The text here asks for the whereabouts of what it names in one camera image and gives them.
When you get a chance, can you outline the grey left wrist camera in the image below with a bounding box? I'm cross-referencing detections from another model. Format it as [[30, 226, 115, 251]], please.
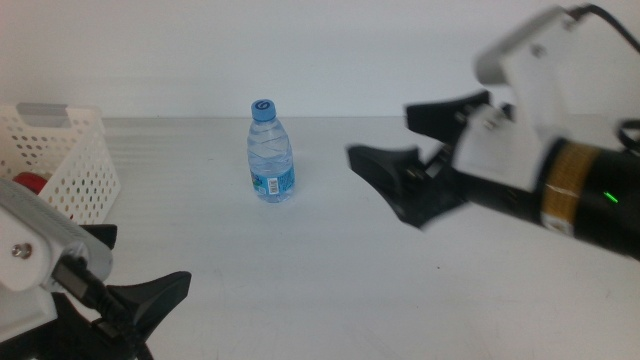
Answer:
[[0, 177, 114, 294]]

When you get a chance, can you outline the black right camera cable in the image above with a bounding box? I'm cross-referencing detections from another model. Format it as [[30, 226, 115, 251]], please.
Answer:
[[569, 3, 640, 54]]

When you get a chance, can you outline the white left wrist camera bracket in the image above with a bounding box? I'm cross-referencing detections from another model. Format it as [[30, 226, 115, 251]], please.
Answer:
[[0, 205, 59, 344]]

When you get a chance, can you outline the clear water bottle blue cap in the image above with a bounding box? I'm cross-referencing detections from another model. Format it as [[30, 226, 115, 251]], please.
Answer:
[[247, 98, 296, 204]]

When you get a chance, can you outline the red soda can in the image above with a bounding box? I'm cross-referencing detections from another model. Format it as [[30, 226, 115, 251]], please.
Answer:
[[13, 172, 51, 196]]

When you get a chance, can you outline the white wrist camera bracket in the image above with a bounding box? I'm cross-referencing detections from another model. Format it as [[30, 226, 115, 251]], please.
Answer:
[[452, 7, 640, 192], [0, 205, 59, 344]]

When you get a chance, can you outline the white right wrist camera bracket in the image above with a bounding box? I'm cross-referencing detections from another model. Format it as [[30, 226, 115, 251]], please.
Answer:
[[452, 7, 640, 192]]

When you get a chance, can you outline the white perforated plastic basket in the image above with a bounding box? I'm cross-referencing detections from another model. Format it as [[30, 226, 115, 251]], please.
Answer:
[[0, 102, 122, 226]]

